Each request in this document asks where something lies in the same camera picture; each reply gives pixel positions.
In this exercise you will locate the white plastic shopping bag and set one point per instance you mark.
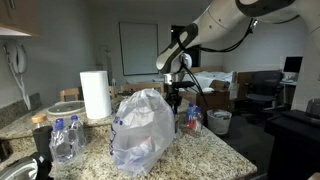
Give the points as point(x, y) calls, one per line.
point(141, 131)

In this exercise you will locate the round glass lid bowl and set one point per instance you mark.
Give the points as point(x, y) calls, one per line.
point(66, 108)

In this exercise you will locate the cardboard box with cloth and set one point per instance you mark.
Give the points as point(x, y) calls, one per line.
point(218, 90)

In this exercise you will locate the jar with wooden lid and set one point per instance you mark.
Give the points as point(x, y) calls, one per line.
point(41, 131)

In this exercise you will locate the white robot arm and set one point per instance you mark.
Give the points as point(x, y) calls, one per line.
point(222, 16)

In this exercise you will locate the pack of water bottles left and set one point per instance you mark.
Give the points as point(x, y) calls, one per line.
point(67, 141)

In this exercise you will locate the computer monitor on desk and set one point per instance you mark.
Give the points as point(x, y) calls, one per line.
point(292, 66)

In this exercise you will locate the black cabinet right foreground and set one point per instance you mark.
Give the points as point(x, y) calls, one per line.
point(296, 147)

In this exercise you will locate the white wall phone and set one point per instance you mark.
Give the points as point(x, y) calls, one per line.
point(17, 61)

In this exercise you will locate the water bottle blue label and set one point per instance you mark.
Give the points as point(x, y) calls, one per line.
point(189, 119)
point(198, 117)

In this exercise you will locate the wooden chair back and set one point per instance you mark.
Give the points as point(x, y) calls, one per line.
point(69, 92)

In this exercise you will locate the white waste basket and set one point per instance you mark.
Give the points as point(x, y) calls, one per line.
point(219, 121)

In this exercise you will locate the white paper towel roll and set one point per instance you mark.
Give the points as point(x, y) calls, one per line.
point(96, 94)

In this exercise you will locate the water bottle blue label front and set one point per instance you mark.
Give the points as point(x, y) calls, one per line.
point(189, 119)

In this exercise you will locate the black office chair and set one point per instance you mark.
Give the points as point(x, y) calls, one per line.
point(264, 89)

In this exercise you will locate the wooden upper cabinet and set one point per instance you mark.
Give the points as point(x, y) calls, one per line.
point(19, 18)

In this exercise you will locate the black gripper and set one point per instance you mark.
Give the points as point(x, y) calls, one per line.
point(172, 97)

